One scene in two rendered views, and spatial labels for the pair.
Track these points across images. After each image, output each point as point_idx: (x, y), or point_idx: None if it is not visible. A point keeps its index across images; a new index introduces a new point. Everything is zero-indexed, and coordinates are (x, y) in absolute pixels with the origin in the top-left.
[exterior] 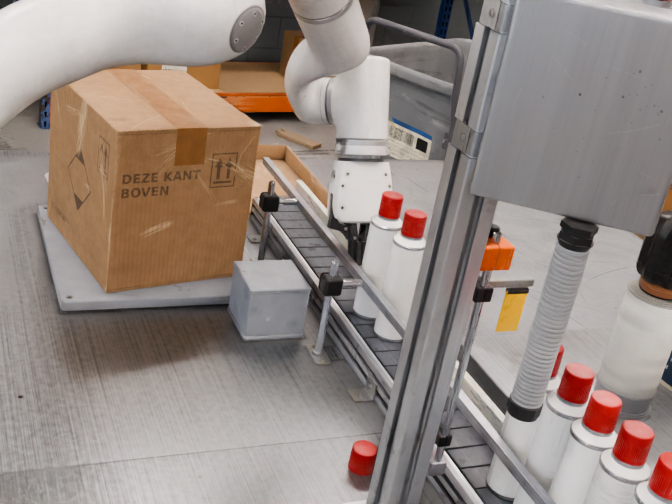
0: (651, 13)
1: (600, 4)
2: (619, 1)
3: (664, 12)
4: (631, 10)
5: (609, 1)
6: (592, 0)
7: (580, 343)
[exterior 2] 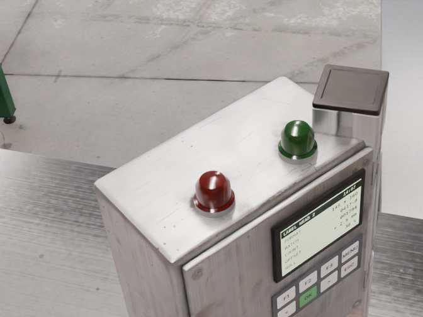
0: (166, 143)
1: (212, 115)
2: (225, 152)
3: (170, 169)
4: (184, 131)
5: (223, 136)
6: (226, 115)
7: None
